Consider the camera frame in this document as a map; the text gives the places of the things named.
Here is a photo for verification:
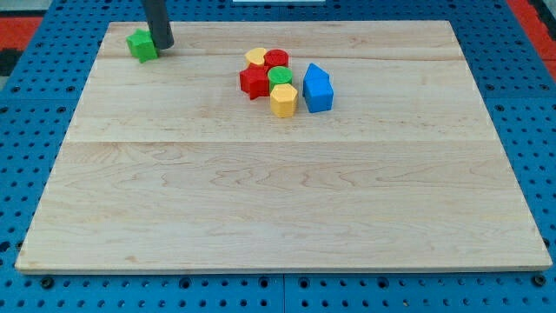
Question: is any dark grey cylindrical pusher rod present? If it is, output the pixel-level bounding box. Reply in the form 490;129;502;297
141;0;175;50

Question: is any blue cube block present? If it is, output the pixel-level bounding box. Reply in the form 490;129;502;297
302;78;334;113

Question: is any yellow hexagon block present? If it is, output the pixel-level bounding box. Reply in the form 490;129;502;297
270;83;298;118

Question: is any green star block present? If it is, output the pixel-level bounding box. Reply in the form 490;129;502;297
126;29;158;63

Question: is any light wooden board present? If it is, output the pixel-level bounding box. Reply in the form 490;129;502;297
16;21;552;275

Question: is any red circle block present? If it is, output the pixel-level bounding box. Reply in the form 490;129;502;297
263;49;289;68

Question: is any green circle block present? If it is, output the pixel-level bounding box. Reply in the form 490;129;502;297
267;66;293;92

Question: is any red star block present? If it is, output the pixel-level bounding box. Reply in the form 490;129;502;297
239;64;269;100

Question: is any yellow heart block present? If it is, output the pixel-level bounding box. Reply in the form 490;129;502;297
244;47;268;67

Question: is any blue pentagon block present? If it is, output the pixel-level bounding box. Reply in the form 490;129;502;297
303;63;330;82

